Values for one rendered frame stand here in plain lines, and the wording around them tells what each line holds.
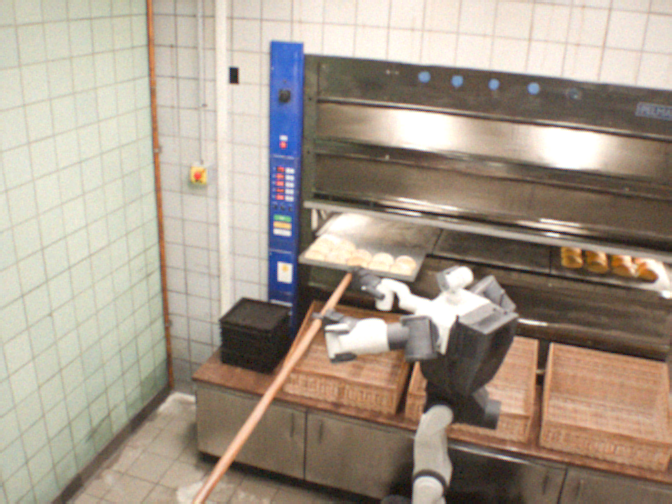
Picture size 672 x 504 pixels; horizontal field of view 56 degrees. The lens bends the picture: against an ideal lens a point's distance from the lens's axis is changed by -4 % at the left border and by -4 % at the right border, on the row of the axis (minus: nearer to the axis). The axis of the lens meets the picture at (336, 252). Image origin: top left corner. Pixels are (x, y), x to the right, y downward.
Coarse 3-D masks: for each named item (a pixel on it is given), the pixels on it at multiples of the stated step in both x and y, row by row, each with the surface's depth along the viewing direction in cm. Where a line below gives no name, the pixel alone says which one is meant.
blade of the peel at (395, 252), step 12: (336, 240) 332; (348, 240) 333; (360, 240) 333; (372, 252) 320; (384, 252) 321; (396, 252) 321; (408, 252) 322; (420, 252) 322; (324, 264) 303; (336, 264) 302; (420, 264) 308; (384, 276) 297; (396, 276) 295; (408, 276) 293
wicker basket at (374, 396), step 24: (312, 312) 336; (336, 312) 339; (360, 312) 336; (384, 312) 333; (312, 360) 337; (360, 360) 338; (384, 360) 336; (288, 384) 309; (312, 384) 316; (336, 384) 301; (360, 384) 297; (384, 384) 320; (384, 408) 301
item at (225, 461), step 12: (348, 276) 288; (336, 300) 269; (324, 312) 257; (312, 336) 242; (300, 348) 233; (288, 360) 226; (288, 372) 220; (276, 384) 212; (264, 396) 206; (264, 408) 202; (252, 420) 195; (240, 432) 190; (240, 444) 186; (228, 456) 180; (216, 468) 175; (216, 480) 172; (204, 492) 167
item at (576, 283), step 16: (432, 256) 319; (480, 272) 312; (496, 272) 310; (512, 272) 307; (528, 272) 307; (544, 272) 308; (576, 288) 300; (592, 288) 298; (608, 288) 296; (624, 288) 295; (640, 288) 296
